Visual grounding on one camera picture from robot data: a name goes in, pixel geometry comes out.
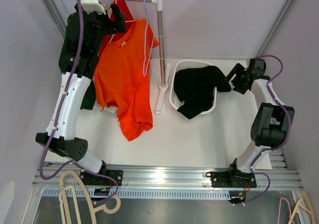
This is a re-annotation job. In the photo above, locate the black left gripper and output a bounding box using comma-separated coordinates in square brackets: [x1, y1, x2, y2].
[75, 3, 125, 54]

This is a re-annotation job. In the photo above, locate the pink plastic hanger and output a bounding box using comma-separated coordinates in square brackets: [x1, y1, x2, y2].
[108, 0, 135, 43]

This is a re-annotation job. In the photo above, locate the black t-shirt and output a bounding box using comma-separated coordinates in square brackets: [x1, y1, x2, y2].
[173, 66, 231, 119]

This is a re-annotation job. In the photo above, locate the orange t-shirt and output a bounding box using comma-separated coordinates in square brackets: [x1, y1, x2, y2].
[94, 18, 154, 141]

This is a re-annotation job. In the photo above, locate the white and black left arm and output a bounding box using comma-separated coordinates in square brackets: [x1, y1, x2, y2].
[35, 4, 126, 185]

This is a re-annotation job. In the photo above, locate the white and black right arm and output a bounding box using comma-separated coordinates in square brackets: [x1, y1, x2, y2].
[226, 58, 295, 187]

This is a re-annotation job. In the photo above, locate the red t-shirt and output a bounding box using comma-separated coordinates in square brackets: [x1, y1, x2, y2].
[98, 0, 134, 58]

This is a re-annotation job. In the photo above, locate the green and beige t-shirt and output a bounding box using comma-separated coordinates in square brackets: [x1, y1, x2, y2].
[58, 13, 101, 110]

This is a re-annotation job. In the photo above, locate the beige wooden hanger on rack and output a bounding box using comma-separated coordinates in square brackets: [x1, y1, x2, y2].
[99, 0, 112, 18]

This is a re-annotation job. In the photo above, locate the pink hanger lower right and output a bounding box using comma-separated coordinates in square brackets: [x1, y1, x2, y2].
[278, 197, 294, 224]

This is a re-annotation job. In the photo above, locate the beige hanger lower right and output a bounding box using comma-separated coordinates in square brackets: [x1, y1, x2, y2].
[288, 191, 316, 224]

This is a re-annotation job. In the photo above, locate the beige hanger lower left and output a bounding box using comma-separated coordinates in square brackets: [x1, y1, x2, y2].
[58, 170, 122, 224]

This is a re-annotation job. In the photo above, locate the white perforated plastic basket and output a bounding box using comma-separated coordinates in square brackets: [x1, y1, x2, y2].
[169, 59, 217, 117]

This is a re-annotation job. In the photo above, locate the silver clothes rack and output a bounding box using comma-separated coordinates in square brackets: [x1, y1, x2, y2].
[41, 0, 171, 115]

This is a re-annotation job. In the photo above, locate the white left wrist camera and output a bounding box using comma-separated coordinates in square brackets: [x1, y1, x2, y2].
[81, 0, 106, 15]

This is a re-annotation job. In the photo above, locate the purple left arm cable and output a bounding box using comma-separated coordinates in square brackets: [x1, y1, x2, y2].
[39, 0, 118, 204]

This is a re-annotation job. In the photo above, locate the aluminium frame post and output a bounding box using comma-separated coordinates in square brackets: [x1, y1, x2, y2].
[255, 0, 297, 57]

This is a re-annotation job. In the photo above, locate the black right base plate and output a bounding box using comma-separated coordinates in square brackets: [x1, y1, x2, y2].
[206, 171, 257, 188]

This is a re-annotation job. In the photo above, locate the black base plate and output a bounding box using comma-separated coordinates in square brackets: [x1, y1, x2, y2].
[206, 171, 257, 188]
[80, 170, 123, 186]

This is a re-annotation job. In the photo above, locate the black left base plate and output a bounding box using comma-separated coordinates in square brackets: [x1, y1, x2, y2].
[80, 170, 123, 186]

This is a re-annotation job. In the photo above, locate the aluminium rail front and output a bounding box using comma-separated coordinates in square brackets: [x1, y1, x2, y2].
[31, 165, 304, 201]

